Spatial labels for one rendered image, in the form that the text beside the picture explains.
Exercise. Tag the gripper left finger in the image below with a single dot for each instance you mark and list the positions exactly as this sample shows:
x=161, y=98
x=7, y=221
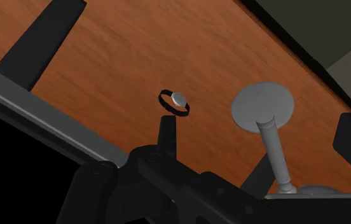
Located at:
x=167, y=136

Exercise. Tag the black band silver wristwatch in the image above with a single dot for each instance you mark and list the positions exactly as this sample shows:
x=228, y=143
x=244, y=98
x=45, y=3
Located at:
x=179, y=99

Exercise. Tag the wooden desk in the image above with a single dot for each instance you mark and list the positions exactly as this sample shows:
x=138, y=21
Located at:
x=169, y=46

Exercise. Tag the grey desk lamp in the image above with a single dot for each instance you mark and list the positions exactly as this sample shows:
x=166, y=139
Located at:
x=260, y=104

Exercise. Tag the grey framed black panel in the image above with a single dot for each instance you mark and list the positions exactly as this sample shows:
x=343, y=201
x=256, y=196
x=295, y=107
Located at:
x=23, y=102

